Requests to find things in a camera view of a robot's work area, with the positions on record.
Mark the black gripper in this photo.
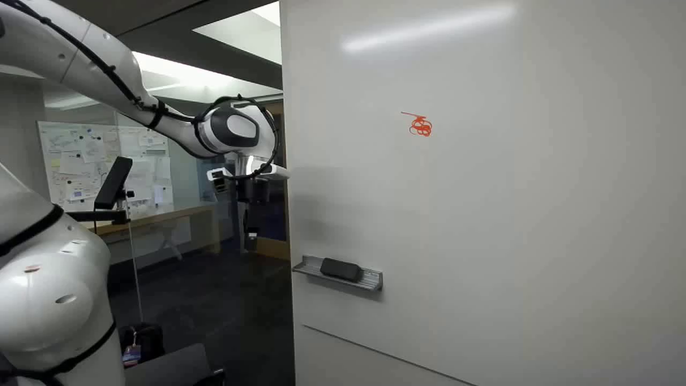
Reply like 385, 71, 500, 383
229, 176, 259, 220

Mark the black whiteboard eraser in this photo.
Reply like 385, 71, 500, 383
317, 256, 363, 282

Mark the large white whiteboard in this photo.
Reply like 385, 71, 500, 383
277, 0, 686, 386

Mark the wooden bench table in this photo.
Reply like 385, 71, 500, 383
83, 201, 224, 262

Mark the black phone on stand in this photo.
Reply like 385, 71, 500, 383
92, 154, 135, 211

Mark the black bag with tag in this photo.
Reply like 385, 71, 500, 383
115, 321, 166, 371

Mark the dark laptop lid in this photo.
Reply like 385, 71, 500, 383
122, 340, 229, 386

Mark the red marker scribble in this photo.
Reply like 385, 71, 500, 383
399, 110, 435, 139

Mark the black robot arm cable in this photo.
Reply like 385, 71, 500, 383
12, 0, 279, 183

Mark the wall board with papers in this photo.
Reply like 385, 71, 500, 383
36, 117, 175, 216

